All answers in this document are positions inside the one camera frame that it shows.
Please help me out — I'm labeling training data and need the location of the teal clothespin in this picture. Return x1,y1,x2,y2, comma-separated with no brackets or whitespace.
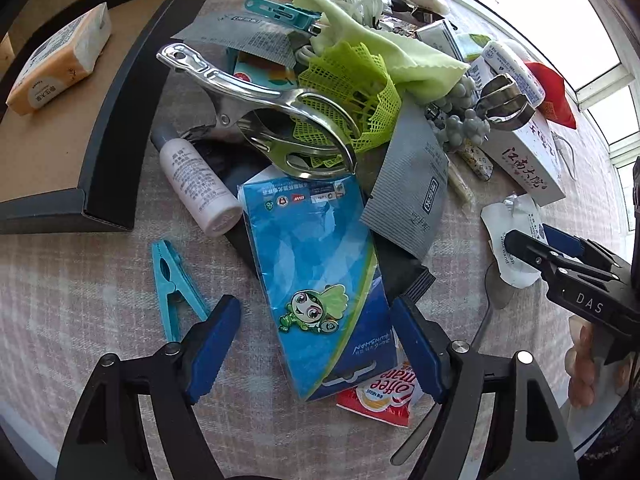
244,0,320,35

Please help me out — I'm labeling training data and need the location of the metal spoon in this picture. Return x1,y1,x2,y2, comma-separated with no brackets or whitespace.
390,263,504,479

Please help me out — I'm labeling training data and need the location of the blue cartoon tissue pack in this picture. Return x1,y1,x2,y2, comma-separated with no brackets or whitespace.
239,167,397,401

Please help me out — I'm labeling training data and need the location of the white blue tube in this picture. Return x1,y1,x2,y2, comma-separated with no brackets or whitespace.
482,40,546,108

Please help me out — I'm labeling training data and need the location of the coffee mate sachet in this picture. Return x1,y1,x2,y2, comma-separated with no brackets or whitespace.
336,358,423,428

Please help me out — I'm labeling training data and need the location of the white box red calligraphy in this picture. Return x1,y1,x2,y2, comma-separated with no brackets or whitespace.
466,56,568,207

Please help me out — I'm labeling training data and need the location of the orange tissue pack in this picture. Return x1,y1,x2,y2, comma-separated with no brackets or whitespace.
6,2,112,116

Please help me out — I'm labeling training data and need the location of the white lotion bottle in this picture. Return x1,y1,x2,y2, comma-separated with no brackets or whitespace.
150,124,243,237

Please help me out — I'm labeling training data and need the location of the green mesh net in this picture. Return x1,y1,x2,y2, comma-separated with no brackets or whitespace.
297,41,401,154

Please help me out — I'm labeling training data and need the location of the blue plastic clothespin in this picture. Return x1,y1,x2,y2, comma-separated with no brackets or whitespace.
151,240,210,342

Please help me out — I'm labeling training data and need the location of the black cardboard tray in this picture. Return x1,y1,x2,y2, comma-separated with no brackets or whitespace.
1,0,205,234

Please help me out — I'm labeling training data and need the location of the person's right hand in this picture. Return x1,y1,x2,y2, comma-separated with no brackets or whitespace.
564,314,633,409

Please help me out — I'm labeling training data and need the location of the white sachet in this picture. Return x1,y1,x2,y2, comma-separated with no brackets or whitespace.
480,194,547,289

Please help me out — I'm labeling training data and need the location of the grey ball cluster toy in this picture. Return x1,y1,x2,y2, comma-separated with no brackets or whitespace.
425,75,490,151

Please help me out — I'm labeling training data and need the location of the light green cloth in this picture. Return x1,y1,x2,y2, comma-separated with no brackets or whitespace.
293,0,470,104

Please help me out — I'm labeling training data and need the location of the large metal clamp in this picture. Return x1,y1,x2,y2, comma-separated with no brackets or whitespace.
156,42,360,180

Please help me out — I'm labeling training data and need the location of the grey sachet packet upper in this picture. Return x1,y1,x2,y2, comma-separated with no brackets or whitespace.
172,12,296,68

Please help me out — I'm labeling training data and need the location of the grey sachet packet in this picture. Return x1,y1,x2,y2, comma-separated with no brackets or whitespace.
172,12,296,68
360,98,448,261

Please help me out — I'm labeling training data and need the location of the red pouch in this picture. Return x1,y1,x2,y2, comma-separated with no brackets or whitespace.
525,61,577,129

